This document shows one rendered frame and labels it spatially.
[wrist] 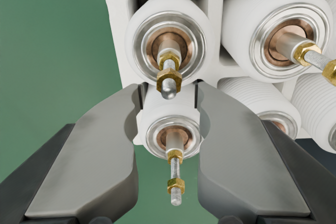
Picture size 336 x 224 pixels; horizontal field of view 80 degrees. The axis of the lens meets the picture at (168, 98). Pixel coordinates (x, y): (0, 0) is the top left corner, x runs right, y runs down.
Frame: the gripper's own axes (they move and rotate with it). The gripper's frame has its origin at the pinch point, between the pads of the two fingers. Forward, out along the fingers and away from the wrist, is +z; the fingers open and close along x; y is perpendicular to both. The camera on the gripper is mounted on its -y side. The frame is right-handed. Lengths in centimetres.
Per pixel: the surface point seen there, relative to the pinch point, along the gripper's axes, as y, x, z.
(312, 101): 9.8, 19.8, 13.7
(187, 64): 2.2, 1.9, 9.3
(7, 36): 4, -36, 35
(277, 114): 8.6, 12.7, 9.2
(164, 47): -0.3, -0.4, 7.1
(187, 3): -3.6, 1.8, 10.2
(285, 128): 11.0, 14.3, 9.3
